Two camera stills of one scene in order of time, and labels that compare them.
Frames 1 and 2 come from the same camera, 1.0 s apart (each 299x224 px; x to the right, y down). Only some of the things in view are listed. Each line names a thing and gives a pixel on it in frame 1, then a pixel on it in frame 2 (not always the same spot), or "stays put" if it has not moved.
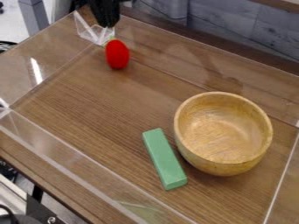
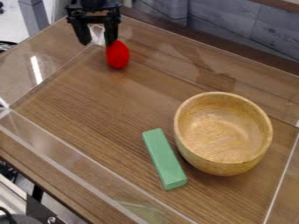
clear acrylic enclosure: (181, 139) stays put
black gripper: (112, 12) -> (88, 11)
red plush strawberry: (116, 52) stays put
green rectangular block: (164, 159) stays put
